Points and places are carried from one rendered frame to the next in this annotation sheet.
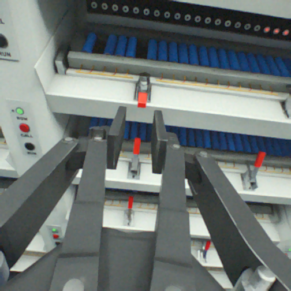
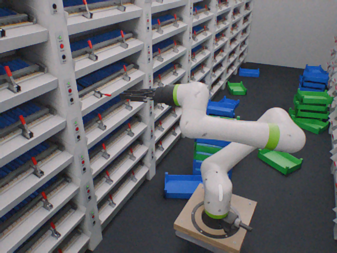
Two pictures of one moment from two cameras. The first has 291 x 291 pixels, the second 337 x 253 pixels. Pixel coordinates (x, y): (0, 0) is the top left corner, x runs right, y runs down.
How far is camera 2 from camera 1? 125 cm
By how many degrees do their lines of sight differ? 51
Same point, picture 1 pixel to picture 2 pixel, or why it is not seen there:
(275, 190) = (136, 105)
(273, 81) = (117, 74)
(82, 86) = (84, 103)
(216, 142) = (110, 103)
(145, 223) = (112, 152)
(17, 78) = (74, 110)
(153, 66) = (93, 87)
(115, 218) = (102, 160)
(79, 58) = not seen: hidden behind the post
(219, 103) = (113, 87)
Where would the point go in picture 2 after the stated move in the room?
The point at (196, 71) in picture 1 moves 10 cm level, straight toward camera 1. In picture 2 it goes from (102, 82) to (115, 86)
